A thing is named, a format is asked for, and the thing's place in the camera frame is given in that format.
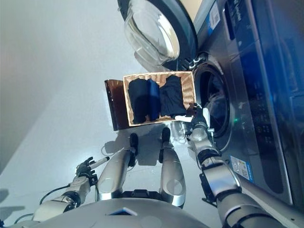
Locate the robot right hand black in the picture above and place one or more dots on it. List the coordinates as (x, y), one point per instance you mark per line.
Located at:
(199, 117)

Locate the robot left hand black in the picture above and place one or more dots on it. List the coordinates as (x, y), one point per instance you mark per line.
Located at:
(84, 169)

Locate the wide black garment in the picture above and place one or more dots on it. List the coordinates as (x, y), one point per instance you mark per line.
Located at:
(172, 97)

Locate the robot left arm silver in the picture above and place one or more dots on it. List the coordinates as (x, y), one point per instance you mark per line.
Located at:
(54, 206)

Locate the robot right arm silver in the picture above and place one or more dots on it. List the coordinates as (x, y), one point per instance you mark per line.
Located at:
(223, 183)

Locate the round glass washing machine door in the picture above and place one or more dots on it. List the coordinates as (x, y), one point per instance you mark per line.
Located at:
(152, 35)

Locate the rectangular wicker laundry basket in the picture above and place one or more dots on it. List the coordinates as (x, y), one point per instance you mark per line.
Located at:
(188, 90)

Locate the blue rolled garment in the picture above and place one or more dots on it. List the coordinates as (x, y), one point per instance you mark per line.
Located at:
(154, 99)

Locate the black rolled garment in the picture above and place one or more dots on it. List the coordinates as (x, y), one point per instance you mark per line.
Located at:
(139, 102)

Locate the grey robot torso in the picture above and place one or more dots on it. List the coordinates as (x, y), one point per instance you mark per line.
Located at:
(128, 216)

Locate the robot right leg silver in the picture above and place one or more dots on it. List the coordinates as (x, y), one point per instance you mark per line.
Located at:
(172, 175)

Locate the large blue energy label sticker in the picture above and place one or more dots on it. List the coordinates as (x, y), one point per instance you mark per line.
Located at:
(242, 169)

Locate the glossy brown stool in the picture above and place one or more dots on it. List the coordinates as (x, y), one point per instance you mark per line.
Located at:
(116, 107)

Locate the small blue label sticker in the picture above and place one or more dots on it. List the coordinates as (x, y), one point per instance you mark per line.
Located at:
(213, 15)

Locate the white cream shelf unit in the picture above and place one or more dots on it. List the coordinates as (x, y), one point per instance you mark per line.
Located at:
(192, 9)

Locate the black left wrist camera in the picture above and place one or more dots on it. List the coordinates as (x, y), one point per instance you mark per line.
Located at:
(93, 180)

